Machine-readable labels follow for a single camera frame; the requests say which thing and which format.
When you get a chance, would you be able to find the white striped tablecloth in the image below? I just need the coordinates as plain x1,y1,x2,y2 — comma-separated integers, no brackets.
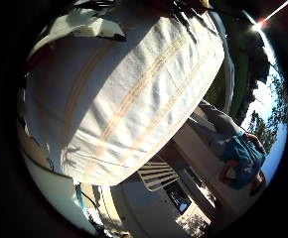
23,9,226,186

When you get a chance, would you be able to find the white slatted rack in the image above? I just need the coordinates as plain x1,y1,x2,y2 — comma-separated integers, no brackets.
137,160,182,192

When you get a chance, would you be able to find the person in blue shirt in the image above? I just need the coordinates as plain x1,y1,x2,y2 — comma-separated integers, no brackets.
197,98,267,197

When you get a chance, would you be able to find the blue cable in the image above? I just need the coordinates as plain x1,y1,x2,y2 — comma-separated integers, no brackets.
73,182,89,217

